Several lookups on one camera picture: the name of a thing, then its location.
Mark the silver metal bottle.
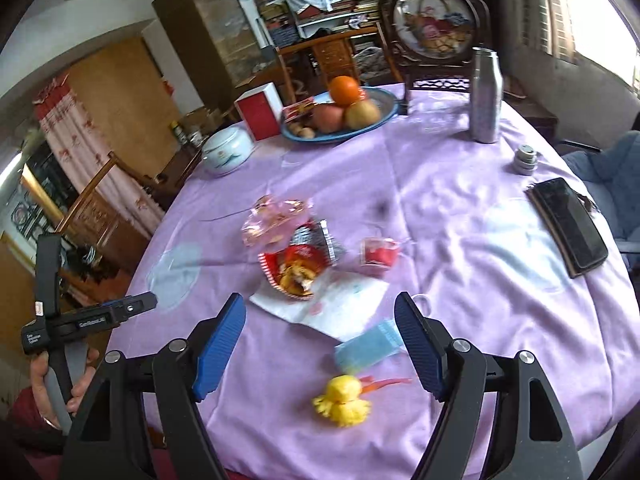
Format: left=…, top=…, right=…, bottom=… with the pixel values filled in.
left=469, top=47, right=503, bottom=144

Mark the red snack bag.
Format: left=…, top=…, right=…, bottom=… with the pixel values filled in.
left=258, top=219, right=345, bottom=300

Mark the black smartphone in case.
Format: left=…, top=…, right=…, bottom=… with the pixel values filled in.
left=525, top=178, right=608, bottom=278

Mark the yellow duckling toy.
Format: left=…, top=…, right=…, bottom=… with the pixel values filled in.
left=311, top=375, right=411, bottom=428

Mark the silver bottle cap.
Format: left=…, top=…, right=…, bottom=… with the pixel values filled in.
left=512, top=144, right=538, bottom=176

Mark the white paper napkin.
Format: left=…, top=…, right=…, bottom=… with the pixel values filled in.
left=250, top=270, right=390, bottom=342

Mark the yellow pear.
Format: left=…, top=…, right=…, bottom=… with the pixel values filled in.
left=344, top=100, right=382, bottom=130

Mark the white ceramic lidded jar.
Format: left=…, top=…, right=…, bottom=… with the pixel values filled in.
left=202, top=124, right=254, bottom=177

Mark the dark wooden cabinet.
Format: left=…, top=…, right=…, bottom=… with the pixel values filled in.
left=152, top=0, right=274, bottom=112

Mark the red apple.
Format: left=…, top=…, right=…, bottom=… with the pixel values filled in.
left=311, top=103, right=345, bottom=134

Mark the purple tablecloth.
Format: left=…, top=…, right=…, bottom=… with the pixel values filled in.
left=110, top=92, right=639, bottom=479

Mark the pink clear candy wrapper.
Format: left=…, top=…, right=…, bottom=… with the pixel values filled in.
left=241, top=195, right=314, bottom=247

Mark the small red jelly cup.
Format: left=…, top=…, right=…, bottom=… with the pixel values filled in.
left=360, top=237, right=400, bottom=269

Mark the blue face mask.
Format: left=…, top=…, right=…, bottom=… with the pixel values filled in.
left=334, top=318, right=412, bottom=378

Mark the orange fruit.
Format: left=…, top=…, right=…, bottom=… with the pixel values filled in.
left=329, top=75, right=362, bottom=107

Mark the wooden armchair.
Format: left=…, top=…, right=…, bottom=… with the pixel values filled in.
left=54, top=151, right=163, bottom=275

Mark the left hand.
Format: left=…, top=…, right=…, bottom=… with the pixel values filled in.
left=28, top=346, right=101, bottom=428

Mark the red white box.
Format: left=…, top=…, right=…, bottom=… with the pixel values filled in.
left=234, top=82, right=283, bottom=141

